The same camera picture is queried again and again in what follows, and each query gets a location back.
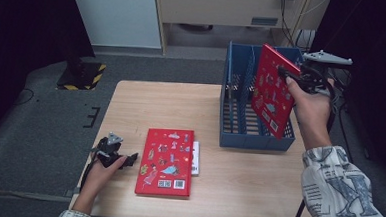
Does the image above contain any black hanging cable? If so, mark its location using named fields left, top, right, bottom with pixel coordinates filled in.
left=276, top=0, right=300, bottom=48

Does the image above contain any white panel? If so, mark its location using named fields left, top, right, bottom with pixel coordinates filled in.
left=66, top=0, right=165, bottom=50

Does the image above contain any black stand with striped base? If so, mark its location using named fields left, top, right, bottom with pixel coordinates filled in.
left=55, top=40, right=108, bottom=93

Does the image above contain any grey tape piece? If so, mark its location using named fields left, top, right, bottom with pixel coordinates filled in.
left=64, top=187, right=81, bottom=199

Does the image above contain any person's left hand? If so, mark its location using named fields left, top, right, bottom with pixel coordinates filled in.
left=80, top=153, right=128, bottom=200

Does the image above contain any white book with green leaf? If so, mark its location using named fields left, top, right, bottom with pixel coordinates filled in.
left=190, top=141, right=201, bottom=177

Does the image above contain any beige desk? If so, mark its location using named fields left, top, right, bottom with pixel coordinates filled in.
left=150, top=0, right=331, bottom=64

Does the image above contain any blue plastic file rack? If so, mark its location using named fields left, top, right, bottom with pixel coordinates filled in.
left=217, top=40, right=306, bottom=153

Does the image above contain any yellow hanging cable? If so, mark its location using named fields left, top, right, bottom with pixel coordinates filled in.
left=289, top=0, right=314, bottom=46

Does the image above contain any right hand-held gripper cable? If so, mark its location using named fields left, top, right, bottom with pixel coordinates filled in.
left=290, top=78, right=341, bottom=217

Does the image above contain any white hanging cable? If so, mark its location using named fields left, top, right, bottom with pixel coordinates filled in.
left=304, top=0, right=331, bottom=17

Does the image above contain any hand-held gripper cable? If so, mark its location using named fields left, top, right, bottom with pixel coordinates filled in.
left=80, top=154, right=99, bottom=193
left=290, top=78, right=341, bottom=217

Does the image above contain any person's right hand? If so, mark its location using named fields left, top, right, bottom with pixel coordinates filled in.
left=282, top=75, right=336, bottom=136

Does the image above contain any black floor cable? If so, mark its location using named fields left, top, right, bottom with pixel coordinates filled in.
left=336, top=102, right=357, bottom=161
left=10, top=87, right=36, bottom=108

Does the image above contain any red hardcover book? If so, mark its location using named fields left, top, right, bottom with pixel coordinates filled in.
left=248, top=42, right=303, bottom=142
left=133, top=127, right=196, bottom=199

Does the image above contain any dark blue picture book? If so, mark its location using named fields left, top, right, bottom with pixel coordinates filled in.
left=224, top=49, right=236, bottom=132

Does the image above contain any left hand-held gripper cable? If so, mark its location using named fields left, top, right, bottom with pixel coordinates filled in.
left=80, top=154, right=99, bottom=193

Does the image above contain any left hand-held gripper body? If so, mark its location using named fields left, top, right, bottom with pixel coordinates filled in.
left=92, top=130, right=125, bottom=170

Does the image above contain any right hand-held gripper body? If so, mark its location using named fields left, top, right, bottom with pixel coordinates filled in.
left=296, top=48, right=354, bottom=98

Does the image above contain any tangle of black cables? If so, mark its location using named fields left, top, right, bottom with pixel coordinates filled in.
left=333, top=65, right=352, bottom=108

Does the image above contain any grey label on desk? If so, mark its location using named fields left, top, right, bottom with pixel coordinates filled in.
left=250, top=15, right=279, bottom=27

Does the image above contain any black curtain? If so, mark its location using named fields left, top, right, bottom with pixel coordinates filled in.
left=298, top=0, right=386, bottom=187
left=0, top=0, right=100, bottom=152

